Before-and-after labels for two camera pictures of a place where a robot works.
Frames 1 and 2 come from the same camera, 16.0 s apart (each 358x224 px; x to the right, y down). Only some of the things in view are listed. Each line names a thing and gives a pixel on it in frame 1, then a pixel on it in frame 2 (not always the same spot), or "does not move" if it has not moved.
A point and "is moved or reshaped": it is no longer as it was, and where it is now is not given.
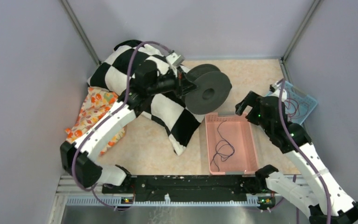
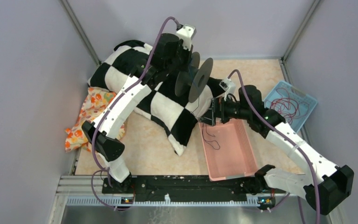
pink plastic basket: (230, 145) does not move
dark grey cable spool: (214, 88) is moved or reshaped
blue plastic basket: (299, 105) does not move
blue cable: (223, 137) is moved or reshaped
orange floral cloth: (98, 101) does not move
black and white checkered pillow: (168, 109) does not move
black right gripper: (249, 100) to (217, 110)
